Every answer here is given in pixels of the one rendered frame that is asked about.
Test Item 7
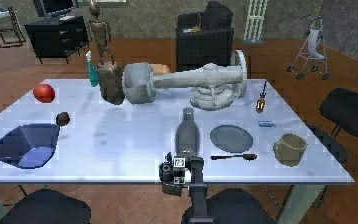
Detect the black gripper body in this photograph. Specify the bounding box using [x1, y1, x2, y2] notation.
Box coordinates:
[158, 152, 185, 198]

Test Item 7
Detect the grey bottle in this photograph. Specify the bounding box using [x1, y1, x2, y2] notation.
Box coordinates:
[174, 106, 202, 162]

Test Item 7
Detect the teal spray bottle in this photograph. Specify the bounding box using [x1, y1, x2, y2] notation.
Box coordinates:
[85, 50, 100, 88]

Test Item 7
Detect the white table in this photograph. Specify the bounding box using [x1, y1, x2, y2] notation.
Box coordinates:
[0, 78, 355, 224]

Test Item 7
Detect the grey plate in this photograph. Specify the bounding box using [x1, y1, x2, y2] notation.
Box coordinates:
[209, 124, 254, 154]

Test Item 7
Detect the black chair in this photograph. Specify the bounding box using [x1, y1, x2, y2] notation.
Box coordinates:
[0, 188, 92, 224]
[181, 187, 277, 224]
[306, 87, 358, 165]

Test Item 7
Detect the black spoon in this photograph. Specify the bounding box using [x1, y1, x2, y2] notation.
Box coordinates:
[209, 152, 258, 162]

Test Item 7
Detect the grey dumbbell-shaped sculpture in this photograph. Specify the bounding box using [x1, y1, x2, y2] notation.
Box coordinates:
[122, 49, 249, 112]

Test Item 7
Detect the tan bread loaf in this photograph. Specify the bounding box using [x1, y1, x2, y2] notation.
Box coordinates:
[150, 63, 172, 76]

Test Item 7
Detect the bronze figure statue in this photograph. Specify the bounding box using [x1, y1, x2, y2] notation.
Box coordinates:
[87, 0, 126, 106]

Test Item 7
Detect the orange and black screwdriver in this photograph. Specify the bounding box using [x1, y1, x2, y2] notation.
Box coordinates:
[255, 80, 269, 114]

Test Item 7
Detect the dark brown ball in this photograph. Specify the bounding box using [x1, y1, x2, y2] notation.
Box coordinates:
[55, 111, 71, 127]

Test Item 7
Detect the olive green cup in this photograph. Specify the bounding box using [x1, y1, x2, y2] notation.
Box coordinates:
[272, 133, 308, 168]

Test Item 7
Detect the black armchair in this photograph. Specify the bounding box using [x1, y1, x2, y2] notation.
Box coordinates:
[175, 0, 236, 72]

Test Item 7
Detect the blue bowl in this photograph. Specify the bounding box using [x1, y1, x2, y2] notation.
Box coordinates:
[0, 122, 61, 170]

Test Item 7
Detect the red ball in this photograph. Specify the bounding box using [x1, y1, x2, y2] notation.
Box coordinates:
[32, 83, 57, 104]

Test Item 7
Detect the black television stand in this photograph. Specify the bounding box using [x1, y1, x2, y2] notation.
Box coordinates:
[23, 15, 90, 65]

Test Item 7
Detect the white ladder shelf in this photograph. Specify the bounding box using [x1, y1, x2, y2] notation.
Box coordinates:
[240, 0, 270, 45]

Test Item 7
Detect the grey walker with wheels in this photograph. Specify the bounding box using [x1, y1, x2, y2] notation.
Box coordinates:
[285, 12, 332, 81]

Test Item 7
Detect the black television set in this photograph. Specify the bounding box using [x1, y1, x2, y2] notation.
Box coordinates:
[32, 0, 77, 23]

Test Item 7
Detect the dark frame chair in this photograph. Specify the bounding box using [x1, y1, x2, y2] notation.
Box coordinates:
[0, 6, 27, 49]

